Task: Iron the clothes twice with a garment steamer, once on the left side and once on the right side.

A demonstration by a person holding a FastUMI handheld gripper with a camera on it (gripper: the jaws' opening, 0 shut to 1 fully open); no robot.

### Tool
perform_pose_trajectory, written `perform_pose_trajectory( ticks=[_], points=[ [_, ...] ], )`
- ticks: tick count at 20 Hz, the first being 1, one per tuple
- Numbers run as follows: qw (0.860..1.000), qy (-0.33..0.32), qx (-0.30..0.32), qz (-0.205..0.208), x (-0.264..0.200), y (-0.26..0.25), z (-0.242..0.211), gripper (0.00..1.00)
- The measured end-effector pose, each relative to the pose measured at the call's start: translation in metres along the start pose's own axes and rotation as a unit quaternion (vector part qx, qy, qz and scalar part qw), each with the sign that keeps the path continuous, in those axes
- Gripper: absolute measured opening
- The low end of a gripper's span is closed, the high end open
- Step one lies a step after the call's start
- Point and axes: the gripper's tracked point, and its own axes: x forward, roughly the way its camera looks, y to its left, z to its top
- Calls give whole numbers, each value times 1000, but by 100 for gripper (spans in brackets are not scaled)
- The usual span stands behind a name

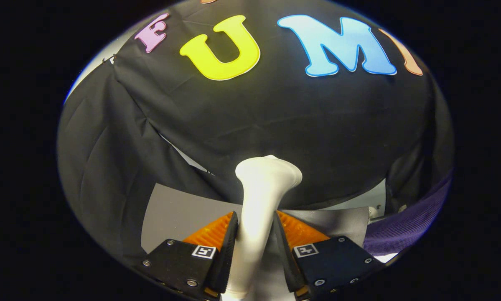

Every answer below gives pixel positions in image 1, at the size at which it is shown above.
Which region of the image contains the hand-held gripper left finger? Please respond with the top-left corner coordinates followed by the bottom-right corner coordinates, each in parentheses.
top-left (142, 211), bottom-right (239, 301)

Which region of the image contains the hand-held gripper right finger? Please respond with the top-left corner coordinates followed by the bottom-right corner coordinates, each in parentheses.
top-left (273, 210), bottom-right (382, 299)

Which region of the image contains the white garment steamer head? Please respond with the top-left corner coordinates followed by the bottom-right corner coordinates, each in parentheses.
top-left (223, 155), bottom-right (303, 299)

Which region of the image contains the purple corduroy jacket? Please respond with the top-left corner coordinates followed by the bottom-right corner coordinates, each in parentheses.
top-left (363, 171), bottom-right (453, 256)

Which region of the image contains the black backdrop cloth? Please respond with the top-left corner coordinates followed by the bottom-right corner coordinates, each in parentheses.
top-left (57, 63), bottom-right (217, 260)
top-left (112, 0), bottom-right (437, 209)
top-left (386, 75), bottom-right (455, 209)

